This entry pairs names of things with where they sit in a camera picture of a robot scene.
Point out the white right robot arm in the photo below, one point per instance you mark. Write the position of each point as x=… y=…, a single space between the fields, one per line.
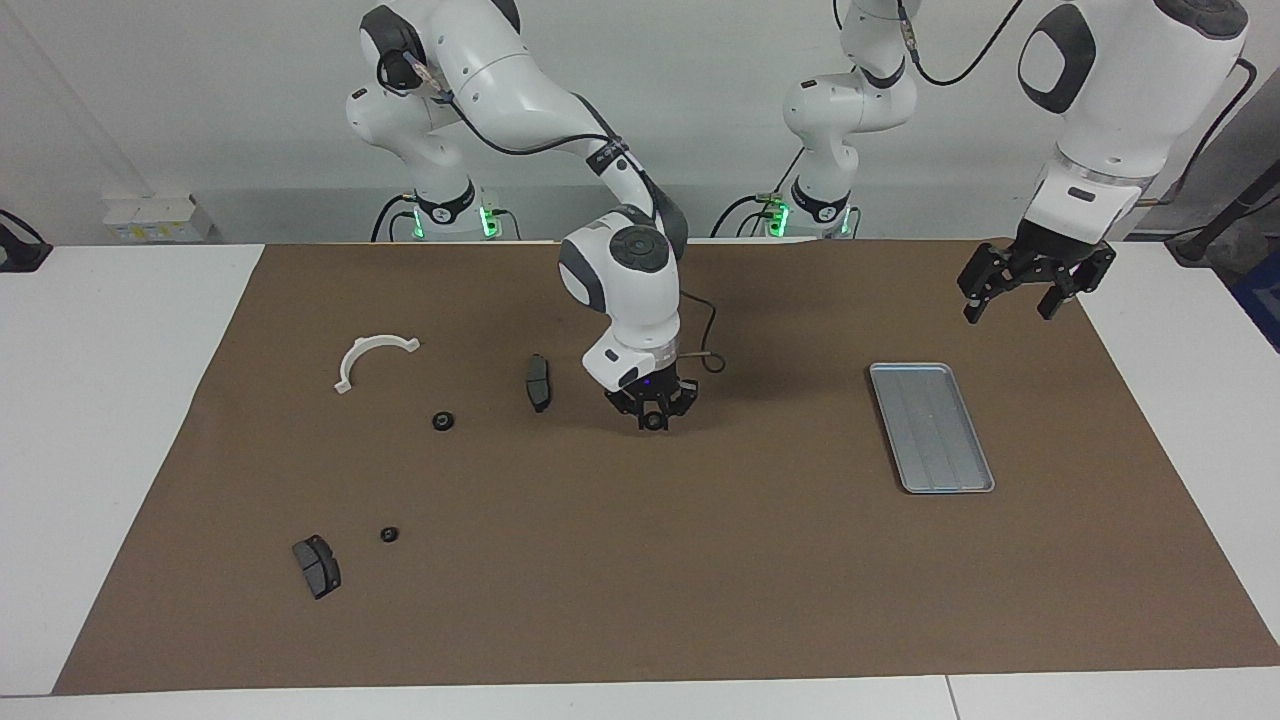
x=620 y=300

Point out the long grey brake pad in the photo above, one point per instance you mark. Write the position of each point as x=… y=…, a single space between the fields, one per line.
x=538 y=382

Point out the white curved plastic bracket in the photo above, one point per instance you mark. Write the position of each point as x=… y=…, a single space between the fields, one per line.
x=349 y=361

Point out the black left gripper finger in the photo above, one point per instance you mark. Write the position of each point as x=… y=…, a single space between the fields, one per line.
x=982 y=280
x=1075 y=285

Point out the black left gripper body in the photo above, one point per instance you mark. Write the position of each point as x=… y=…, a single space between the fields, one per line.
x=1045 y=255

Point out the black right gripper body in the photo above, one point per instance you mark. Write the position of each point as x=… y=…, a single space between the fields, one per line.
x=655 y=388

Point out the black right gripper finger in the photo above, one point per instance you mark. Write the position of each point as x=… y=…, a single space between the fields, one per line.
x=671 y=411
x=638 y=413

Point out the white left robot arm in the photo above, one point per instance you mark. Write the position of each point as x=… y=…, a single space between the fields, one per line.
x=1100 y=100

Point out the black clamp mount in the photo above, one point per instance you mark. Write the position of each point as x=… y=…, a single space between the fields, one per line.
x=20 y=255

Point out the silver metal tray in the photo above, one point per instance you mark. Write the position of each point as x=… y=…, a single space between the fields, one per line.
x=935 y=430

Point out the white cardboard box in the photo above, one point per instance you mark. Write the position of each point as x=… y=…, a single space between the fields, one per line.
x=150 y=220

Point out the black stand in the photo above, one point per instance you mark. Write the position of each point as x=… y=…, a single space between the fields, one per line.
x=1225 y=215

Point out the brown table mat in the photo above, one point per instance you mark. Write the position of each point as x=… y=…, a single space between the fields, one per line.
x=600 y=580

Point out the short grey brake pad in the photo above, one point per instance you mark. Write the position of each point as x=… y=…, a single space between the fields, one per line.
x=316 y=566

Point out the blue crate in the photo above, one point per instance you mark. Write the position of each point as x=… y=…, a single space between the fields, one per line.
x=1262 y=300

